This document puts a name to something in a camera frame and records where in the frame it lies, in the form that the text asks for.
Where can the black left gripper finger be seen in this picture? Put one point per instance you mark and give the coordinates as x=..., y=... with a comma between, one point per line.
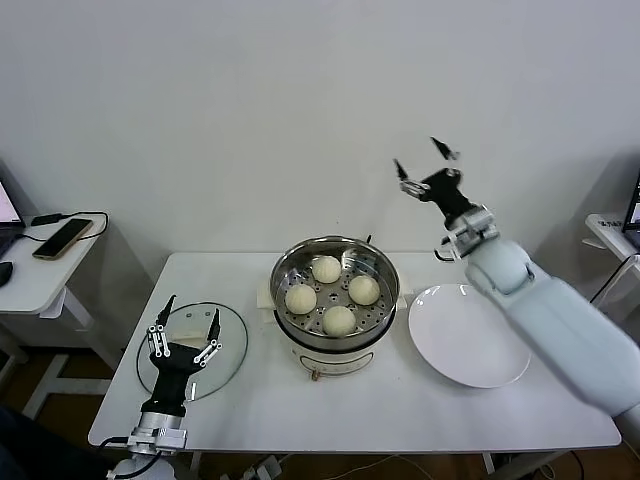
x=215, y=327
x=159, y=336

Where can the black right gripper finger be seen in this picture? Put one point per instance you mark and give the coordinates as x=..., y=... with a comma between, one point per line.
x=412, y=186
x=446, y=150

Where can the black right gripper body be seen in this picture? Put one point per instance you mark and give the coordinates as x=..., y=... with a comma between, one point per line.
x=447, y=192

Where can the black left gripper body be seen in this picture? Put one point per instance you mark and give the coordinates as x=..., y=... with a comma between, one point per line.
x=172, y=375

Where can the round glass pot lid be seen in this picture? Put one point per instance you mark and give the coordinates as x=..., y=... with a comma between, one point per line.
x=225, y=360

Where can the white steamed baozi bun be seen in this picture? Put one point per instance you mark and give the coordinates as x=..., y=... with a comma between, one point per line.
x=363, y=290
x=339, y=320
x=301, y=299
x=327, y=269

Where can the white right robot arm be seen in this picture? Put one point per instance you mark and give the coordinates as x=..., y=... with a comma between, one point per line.
x=550, y=320

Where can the stainless steel steamer basket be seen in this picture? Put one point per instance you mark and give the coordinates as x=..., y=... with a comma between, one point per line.
x=387, y=280

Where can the white electric cooker base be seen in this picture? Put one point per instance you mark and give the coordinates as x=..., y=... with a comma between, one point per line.
x=330, y=362

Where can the white power strip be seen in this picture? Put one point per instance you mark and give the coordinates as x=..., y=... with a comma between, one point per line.
x=265, y=470

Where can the gold-edged black smartphone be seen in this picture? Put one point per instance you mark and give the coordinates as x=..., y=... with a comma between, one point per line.
x=62, y=239

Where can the white round plate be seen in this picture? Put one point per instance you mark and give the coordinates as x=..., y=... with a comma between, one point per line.
x=450, y=340

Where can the black computer mouse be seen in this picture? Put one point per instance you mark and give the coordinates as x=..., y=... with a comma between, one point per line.
x=5, y=272

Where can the open laptop with pale screen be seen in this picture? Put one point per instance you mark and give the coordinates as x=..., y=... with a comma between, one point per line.
x=6, y=235

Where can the open laptop with dark screen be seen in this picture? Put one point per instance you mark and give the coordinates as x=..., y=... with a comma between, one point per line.
x=634, y=220

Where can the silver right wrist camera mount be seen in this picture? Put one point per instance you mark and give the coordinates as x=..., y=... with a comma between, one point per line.
x=475, y=227

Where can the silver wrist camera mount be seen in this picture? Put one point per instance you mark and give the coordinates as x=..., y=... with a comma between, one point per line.
x=165, y=440
x=475, y=227

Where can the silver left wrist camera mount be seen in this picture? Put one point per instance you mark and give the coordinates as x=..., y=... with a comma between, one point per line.
x=165, y=440

